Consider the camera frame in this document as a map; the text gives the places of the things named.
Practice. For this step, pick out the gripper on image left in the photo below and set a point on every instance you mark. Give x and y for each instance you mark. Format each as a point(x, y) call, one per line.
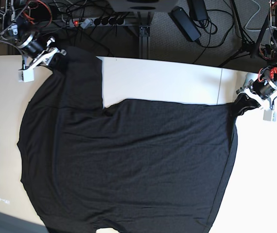
point(33, 45)

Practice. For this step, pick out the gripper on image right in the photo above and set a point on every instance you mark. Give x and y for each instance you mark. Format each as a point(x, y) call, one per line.
point(257, 97)

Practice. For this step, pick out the black T-shirt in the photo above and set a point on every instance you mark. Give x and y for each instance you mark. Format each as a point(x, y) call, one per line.
point(138, 166)

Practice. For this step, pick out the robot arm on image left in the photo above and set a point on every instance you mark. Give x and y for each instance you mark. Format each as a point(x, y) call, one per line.
point(23, 22)

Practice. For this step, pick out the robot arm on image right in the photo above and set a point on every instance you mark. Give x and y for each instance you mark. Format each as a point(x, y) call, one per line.
point(268, 52)

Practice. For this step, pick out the grey power strip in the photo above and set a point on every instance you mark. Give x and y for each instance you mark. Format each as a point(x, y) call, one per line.
point(96, 22)

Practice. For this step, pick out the black tripod stand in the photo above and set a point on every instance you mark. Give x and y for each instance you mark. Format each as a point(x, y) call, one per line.
point(245, 41)

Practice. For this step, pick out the black power brick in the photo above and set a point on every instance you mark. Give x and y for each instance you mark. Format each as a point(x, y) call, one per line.
point(185, 24)

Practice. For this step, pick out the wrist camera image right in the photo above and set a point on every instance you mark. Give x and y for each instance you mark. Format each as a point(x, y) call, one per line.
point(270, 115)

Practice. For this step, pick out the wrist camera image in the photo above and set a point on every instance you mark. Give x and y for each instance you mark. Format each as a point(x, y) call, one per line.
point(26, 75)
point(270, 115)

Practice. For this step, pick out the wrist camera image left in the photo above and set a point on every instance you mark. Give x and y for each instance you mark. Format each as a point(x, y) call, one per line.
point(26, 75)

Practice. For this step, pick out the grey base plate top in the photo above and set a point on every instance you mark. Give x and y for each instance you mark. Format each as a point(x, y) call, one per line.
point(142, 5)

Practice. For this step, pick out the aluminium frame post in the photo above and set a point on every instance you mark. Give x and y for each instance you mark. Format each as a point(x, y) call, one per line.
point(144, 24)

